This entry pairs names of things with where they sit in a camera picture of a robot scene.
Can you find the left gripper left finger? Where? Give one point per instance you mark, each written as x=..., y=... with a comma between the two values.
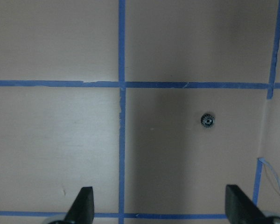
x=82, y=209

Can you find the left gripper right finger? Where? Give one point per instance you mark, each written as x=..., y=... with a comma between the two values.
x=239, y=209

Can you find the small black bevel gear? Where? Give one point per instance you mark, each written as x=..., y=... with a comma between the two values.
x=207, y=120

